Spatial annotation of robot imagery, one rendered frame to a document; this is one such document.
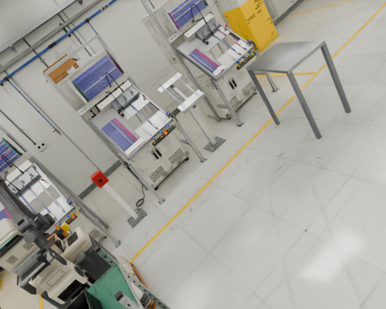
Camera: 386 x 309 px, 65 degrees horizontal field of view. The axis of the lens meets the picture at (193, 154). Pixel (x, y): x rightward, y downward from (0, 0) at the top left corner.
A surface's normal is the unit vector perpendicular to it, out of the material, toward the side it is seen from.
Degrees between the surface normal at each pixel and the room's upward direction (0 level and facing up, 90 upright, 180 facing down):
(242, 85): 90
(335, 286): 0
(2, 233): 42
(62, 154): 90
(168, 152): 90
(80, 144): 90
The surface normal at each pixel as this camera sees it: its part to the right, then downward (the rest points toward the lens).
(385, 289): -0.53, -0.72
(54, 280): 0.54, 0.29
